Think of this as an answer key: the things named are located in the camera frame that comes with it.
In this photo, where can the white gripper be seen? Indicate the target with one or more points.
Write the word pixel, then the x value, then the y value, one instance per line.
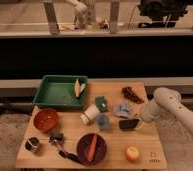
pixel 140 122

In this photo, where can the black eraser block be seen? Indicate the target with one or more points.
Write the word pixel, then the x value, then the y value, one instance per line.
pixel 128 124

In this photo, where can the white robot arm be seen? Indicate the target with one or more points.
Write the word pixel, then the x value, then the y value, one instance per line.
pixel 169 100

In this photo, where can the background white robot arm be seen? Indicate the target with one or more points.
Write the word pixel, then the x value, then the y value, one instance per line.
pixel 80 12

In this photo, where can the crumpled blue cloth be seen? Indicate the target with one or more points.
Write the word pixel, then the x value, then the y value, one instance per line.
pixel 124 110

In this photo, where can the orange yellow apple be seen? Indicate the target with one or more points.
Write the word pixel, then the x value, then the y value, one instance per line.
pixel 132 154

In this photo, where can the dark red grape bunch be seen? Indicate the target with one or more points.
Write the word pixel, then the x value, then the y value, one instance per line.
pixel 129 93

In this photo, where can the small blue cup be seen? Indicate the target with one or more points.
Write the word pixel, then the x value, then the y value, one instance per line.
pixel 103 122

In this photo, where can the green sponge block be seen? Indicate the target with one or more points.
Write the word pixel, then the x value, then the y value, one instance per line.
pixel 101 103

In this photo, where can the white cup lying sideways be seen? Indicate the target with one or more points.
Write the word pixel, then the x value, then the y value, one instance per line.
pixel 90 114

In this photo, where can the orange carrot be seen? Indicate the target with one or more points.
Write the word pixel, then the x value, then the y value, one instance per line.
pixel 92 148

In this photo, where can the dark purple plate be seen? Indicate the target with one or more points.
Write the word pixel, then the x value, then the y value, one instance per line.
pixel 83 146

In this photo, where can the small grey toy object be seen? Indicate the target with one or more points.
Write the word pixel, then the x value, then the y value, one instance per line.
pixel 56 137

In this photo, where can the green plastic tray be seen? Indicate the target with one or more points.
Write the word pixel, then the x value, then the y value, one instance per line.
pixel 57 91

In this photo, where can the red-orange bowl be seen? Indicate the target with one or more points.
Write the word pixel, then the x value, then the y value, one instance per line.
pixel 46 120

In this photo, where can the small metal cup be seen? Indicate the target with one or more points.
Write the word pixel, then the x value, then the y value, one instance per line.
pixel 32 144

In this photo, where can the black machine in background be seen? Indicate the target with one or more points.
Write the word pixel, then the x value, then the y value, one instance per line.
pixel 163 13

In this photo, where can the black handled utensil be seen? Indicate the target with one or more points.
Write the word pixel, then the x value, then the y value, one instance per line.
pixel 70 156

